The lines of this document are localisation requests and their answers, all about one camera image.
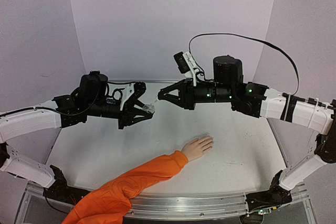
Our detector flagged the clear nail polish bottle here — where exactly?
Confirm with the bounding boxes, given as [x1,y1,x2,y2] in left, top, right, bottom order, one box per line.
[142,104,155,114]

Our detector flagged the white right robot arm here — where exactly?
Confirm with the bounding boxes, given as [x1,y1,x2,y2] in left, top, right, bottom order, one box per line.
[158,52,335,213]

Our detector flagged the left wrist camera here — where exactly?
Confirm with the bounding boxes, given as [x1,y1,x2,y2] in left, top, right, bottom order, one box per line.
[106,83,135,111]

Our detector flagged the orange sleeved forearm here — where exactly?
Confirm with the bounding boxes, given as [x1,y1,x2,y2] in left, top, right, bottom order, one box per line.
[63,151,188,223]

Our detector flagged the aluminium table front rail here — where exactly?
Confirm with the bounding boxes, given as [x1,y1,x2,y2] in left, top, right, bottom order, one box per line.
[14,183,317,223]

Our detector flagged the aluminium back edge strip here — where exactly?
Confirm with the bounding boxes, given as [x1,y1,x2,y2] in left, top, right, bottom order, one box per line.
[107,78,253,86]

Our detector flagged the mannequin hand with long nails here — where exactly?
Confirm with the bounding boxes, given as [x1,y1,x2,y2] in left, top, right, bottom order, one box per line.
[181,135,214,162]

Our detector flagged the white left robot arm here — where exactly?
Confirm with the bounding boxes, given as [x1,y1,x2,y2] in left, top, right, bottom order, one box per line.
[1,71,155,205]

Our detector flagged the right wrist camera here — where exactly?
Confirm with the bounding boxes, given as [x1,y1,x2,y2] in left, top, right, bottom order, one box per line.
[173,52,203,87]

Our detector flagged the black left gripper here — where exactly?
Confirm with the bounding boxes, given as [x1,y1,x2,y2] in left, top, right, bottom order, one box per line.
[87,98,154,130]

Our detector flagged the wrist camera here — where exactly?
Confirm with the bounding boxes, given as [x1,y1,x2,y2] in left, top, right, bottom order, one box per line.
[173,52,203,87]
[106,83,135,111]

